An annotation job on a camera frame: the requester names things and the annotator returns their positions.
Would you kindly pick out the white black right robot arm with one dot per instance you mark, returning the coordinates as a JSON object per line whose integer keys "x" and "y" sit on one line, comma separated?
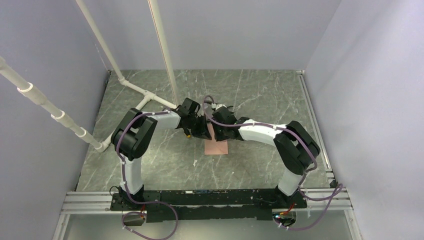
{"x": 297, "y": 149}

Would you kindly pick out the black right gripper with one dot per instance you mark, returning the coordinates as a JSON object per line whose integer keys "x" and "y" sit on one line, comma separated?
{"x": 218, "y": 137}

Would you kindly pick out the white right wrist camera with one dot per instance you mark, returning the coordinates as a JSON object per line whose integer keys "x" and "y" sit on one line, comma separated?
{"x": 220, "y": 106}

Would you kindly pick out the white pvc pipe frame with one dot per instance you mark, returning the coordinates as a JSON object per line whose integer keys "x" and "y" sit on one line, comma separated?
{"x": 49, "y": 43}

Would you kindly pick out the aluminium extrusion frame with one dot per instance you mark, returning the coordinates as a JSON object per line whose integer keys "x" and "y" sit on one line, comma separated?
{"x": 87, "y": 216}

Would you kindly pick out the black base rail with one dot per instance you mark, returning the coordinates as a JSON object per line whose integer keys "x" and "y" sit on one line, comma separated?
{"x": 207, "y": 204}

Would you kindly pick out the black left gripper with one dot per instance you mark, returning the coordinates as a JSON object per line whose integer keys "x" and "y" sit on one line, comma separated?
{"x": 203, "y": 132}

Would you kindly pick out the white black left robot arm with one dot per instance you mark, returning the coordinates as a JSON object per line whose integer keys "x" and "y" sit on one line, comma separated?
{"x": 133, "y": 135}

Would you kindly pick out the black yellow screwdriver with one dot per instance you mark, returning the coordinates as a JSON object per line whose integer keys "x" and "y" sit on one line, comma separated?
{"x": 187, "y": 133}

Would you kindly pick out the pink paper envelope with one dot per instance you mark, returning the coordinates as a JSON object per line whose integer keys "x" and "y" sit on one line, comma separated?
{"x": 213, "y": 147}

